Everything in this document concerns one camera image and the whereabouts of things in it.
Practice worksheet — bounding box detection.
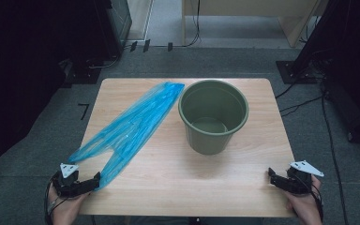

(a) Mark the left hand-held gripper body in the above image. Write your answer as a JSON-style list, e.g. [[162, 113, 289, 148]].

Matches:
[[52, 162, 85, 199]]

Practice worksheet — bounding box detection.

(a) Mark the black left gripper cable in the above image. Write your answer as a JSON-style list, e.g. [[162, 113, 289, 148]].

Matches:
[[44, 176, 61, 225]]

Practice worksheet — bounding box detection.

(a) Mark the black stand base plate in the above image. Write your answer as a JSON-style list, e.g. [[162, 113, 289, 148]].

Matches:
[[63, 65, 103, 89], [276, 60, 319, 85]]

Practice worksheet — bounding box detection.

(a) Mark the person's right hand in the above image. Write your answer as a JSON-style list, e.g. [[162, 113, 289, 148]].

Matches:
[[285, 176, 323, 225]]

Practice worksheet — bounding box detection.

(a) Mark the dark glass panel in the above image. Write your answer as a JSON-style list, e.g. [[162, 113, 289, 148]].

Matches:
[[107, 0, 133, 43]]

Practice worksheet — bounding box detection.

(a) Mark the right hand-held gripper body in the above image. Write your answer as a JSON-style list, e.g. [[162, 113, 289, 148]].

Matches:
[[286, 159, 325, 195]]

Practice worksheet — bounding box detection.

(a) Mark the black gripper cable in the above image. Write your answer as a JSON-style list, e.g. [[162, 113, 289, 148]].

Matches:
[[294, 174, 324, 221], [44, 176, 61, 225]]

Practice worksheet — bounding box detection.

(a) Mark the hanging black cable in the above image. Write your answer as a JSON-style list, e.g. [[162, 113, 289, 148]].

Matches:
[[183, 0, 202, 49]]

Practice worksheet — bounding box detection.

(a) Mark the person's blue-grey printed shirt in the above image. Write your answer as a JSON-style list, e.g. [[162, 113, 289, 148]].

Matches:
[[115, 216, 265, 225]]

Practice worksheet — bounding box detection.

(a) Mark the white board panel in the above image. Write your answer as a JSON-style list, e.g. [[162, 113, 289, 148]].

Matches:
[[126, 0, 155, 42]]

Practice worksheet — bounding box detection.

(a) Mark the black tape corner mark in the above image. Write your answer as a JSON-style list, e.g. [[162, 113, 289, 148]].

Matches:
[[77, 102, 90, 121]]

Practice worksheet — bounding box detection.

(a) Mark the light wooden desk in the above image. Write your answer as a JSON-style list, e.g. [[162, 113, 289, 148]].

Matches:
[[182, 0, 330, 49]]

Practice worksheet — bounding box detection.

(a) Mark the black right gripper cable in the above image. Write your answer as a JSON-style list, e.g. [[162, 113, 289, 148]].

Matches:
[[294, 174, 324, 221]]

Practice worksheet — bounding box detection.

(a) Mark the person's left hand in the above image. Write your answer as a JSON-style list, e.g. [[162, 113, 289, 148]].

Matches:
[[48, 187, 90, 225]]

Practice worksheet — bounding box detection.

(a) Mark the long black floor cable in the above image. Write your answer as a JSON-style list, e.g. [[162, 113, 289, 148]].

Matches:
[[321, 90, 349, 225]]

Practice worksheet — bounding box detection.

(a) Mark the blue plastic trash bag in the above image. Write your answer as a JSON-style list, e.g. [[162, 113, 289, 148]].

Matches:
[[67, 82, 186, 191]]

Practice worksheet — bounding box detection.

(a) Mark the green plastic trash bin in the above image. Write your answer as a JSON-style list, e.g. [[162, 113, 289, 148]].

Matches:
[[177, 79, 250, 156]]

